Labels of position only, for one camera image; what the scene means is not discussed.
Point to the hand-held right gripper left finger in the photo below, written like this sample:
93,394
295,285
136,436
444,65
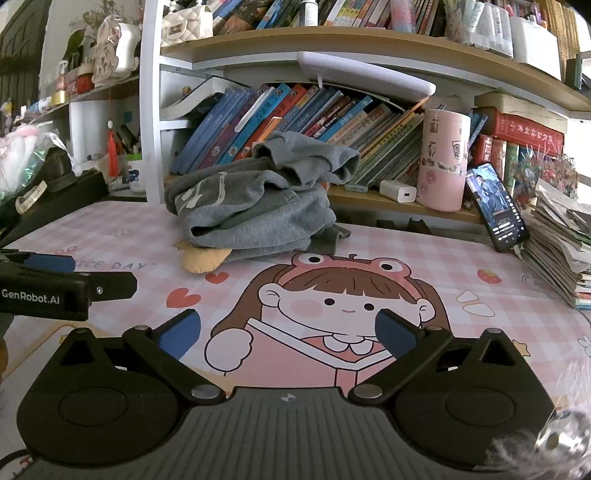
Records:
178,334

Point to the stack of magazines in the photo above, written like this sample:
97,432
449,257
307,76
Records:
558,244

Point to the row of leaning colourful books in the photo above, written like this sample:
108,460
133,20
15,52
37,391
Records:
286,110

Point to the pink cartoon table mat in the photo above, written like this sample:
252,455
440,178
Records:
461,277

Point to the white wooden bookshelf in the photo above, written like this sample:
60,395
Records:
150,115

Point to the yellowed old book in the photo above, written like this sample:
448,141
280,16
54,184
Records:
521,106

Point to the row of upright shelf books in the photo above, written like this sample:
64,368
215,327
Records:
351,11

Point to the open white book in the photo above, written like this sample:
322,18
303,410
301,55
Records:
194,99

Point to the white quilted handbag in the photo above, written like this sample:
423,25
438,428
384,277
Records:
187,25

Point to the white storage box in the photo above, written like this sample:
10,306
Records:
535,46

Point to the red tassel ornament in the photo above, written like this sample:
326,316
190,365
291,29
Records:
112,152

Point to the long black case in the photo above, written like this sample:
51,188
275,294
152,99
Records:
60,203

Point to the yellow plush toy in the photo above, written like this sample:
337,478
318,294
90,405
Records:
203,261

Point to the white jar with label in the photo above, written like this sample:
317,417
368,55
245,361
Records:
137,175

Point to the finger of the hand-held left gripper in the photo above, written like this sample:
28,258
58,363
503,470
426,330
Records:
113,285
51,263

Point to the pink printed cylinder tin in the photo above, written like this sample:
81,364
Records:
443,161

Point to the grey sweatshirt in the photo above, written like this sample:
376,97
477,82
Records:
258,203

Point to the dark leather object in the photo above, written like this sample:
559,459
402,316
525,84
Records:
57,168

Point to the plush toys in plastic wrap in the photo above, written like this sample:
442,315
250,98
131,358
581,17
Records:
23,157

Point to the white cartoon figurine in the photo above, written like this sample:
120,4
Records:
115,50

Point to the thick red book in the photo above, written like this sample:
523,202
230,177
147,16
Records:
526,131

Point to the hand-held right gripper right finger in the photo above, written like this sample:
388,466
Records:
392,334

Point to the white charger block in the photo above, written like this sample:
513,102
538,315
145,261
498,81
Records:
398,191

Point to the pale pink wristwatch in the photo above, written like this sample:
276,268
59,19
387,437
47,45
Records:
30,196

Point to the black smartphone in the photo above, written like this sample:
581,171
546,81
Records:
496,207

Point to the pen holder with pens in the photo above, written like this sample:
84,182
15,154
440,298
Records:
129,141

